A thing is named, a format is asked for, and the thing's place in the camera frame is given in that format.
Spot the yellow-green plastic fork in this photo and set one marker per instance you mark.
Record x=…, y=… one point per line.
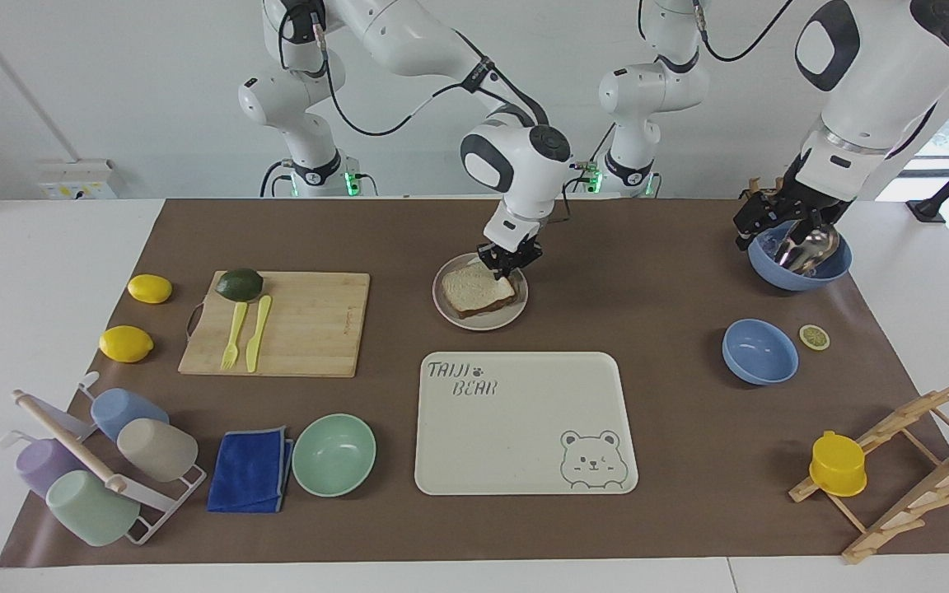
x=235, y=329

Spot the green cup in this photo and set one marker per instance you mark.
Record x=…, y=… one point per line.
x=91, y=508

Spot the blue folded cloth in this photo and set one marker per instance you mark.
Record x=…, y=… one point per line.
x=249, y=471

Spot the sandwich bottom bread slice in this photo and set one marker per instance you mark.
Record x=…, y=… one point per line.
x=494, y=307

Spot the blue bowl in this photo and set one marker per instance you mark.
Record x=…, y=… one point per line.
x=800, y=276
x=759, y=352

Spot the white bread slice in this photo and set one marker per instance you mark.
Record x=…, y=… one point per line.
x=474, y=289

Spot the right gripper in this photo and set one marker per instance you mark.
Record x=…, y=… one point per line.
x=514, y=249

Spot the yellow cup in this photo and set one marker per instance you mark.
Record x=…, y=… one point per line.
x=838, y=465

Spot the round beige plate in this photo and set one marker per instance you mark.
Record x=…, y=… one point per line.
x=483, y=323

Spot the beige cup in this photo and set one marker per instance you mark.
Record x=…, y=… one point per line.
x=158, y=449

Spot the lime slice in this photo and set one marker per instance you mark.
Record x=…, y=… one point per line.
x=814, y=337

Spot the cream tray with bear print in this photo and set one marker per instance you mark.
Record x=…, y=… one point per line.
x=516, y=428

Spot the wooden dish rack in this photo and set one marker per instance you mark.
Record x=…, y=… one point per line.
x=919, y=486

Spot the white wall socket box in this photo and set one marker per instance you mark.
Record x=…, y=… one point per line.
x=77, y=179

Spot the green bowl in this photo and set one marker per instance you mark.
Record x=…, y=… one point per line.
x=334, y=455

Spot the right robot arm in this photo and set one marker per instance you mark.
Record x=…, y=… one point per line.
x=409, y=37

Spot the yellow lemon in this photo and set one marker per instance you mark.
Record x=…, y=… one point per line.
x=126, y=343
x=150, y=288

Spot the white cup rack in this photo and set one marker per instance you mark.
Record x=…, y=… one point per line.
x=71, y=445

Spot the purple cup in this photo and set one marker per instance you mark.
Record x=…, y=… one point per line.
x=44, y=465

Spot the green avocado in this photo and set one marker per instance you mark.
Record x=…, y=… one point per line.
x=240, y=284

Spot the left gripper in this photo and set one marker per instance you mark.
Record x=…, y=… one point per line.
x=812, y=206

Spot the blue cup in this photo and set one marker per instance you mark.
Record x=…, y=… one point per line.
x=124, y=410

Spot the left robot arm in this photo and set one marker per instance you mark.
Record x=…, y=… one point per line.
x=878, y=74

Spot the wooden cutting board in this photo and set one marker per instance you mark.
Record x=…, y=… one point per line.
x=310, y=325

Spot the yellow-green plastic knife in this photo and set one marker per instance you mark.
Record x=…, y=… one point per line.
x=259, y=333

